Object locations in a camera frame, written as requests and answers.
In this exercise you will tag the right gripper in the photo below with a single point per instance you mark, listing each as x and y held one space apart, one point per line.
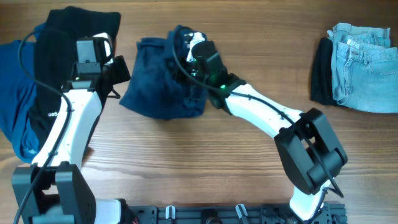
178 75

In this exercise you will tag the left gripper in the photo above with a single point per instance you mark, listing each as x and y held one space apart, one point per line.
122 74

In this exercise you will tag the navy blue shorts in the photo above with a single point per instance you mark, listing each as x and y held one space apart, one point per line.
152 90

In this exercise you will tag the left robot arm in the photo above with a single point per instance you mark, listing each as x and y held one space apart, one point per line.
52 189

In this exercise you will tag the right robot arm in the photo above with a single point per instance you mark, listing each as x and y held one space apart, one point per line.
309 149

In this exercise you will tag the black t-shirt with logo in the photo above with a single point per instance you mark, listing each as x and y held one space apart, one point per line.
55 53

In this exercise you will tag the teal blue garment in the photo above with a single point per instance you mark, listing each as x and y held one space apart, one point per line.
17 96

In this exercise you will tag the black folded garment under jeans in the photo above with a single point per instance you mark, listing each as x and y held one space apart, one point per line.
320 79

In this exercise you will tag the light blue folded jeans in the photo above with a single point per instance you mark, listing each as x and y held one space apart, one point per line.
364 68

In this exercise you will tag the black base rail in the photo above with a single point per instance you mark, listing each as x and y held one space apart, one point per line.
264 214

